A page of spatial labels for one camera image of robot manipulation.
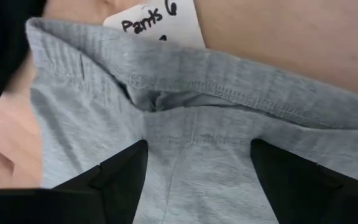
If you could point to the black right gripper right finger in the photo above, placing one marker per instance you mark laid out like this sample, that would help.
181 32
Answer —
306 193

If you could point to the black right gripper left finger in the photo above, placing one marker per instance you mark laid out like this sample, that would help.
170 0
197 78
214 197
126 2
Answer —
123 174

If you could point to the grey sweat pants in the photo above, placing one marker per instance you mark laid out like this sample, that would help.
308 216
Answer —
213 93

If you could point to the white handwritten pants label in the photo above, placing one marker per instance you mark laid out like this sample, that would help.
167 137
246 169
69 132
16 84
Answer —
172 25

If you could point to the black cloth garment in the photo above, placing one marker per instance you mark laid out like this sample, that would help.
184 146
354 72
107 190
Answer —
2 46

